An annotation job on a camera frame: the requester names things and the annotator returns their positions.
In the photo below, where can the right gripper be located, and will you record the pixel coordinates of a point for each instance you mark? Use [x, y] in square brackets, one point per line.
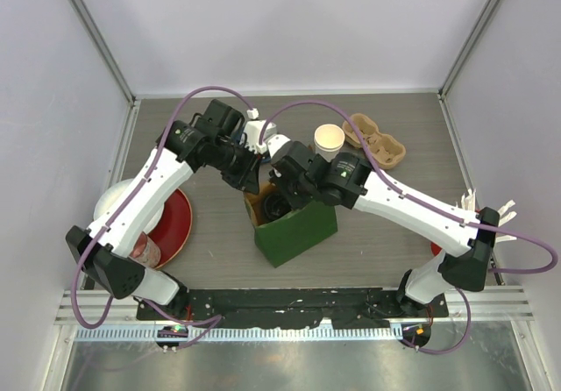
[297, 203]

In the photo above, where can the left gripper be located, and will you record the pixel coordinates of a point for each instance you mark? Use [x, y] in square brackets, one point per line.
[248, 180]

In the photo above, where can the stack of white paper cups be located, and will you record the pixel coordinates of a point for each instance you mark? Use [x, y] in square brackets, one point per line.
[328, 140]

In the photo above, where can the green paper bag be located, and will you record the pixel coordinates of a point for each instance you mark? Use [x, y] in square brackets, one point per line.
[289, 236]

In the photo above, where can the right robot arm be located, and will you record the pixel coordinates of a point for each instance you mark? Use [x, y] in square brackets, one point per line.
[466, 238]

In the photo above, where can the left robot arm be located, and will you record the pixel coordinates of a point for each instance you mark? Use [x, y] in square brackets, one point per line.
[103, 249]

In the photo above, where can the stack of cardboard cup carriers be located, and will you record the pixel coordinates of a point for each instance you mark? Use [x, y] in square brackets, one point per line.
[386, 150]

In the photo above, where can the red plate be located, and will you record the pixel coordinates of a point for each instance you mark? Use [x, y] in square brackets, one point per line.
[173, 229]

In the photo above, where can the white bowl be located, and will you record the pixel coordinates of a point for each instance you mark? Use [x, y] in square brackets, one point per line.
[112, 194]

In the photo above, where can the pink patterned cup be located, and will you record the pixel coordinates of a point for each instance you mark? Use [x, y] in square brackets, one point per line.
[146, 252]

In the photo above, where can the red cup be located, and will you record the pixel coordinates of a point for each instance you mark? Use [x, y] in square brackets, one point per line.
[435, 249]

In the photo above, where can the paper wrapped straw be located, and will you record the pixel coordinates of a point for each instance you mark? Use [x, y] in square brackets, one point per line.
[468, 200]
[506, 213]
[505, 236]

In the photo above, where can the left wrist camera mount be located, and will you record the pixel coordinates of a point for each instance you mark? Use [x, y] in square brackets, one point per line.
[252, 131]

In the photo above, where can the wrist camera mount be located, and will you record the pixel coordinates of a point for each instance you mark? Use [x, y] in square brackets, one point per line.
[275, 143]
[252, 131]

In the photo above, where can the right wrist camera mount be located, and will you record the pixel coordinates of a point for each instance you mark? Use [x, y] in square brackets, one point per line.
[275, 143]

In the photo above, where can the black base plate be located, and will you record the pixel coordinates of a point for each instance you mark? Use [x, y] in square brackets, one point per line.
[298, 308]

